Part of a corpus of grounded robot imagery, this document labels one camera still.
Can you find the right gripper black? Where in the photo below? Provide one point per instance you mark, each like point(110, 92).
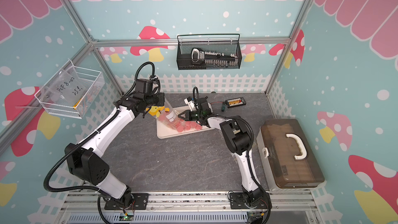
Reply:
point(187, 114)

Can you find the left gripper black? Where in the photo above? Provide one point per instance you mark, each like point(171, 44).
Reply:
point(160, 96)

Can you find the ziploc bag with pink cookies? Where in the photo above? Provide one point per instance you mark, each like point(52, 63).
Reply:
point(165, 114)

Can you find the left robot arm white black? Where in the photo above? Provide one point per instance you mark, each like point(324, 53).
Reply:
point(85, 161)

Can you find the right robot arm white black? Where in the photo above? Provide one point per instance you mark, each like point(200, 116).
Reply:
point(239, 139)

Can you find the pile of pink cookies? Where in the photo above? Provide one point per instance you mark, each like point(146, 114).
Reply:
point(182, 126)

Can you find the clear plastic bag with writing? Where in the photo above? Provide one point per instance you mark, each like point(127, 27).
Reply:
point(66, 88)

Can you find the black box with orange items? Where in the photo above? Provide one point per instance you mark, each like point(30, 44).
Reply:
point(236, 102)

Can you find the white plastic tray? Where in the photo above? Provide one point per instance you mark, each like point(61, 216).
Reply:
point(164, 132)

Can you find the socket set in basket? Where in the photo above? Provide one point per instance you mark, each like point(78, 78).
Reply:
point(210, 60)

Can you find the yellow item in white basket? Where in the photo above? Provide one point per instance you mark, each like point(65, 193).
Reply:
point(81, 102)

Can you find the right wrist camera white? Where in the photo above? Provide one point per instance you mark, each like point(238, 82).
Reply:
point(191, 103)

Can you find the green handled screwdriver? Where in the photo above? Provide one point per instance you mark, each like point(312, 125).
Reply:
point(223, 107)

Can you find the black wire mesh basket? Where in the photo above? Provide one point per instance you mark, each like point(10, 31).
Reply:
point(222, 43)

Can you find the white wire wall basket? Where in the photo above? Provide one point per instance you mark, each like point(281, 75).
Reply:
point(92, 79)

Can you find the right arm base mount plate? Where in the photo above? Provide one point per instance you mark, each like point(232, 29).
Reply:
point(237, 201)

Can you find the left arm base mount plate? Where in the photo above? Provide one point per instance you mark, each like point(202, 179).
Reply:
point(132, 201)

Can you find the brown toolbox with white handle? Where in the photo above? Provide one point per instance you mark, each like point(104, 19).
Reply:
point(288, 161)

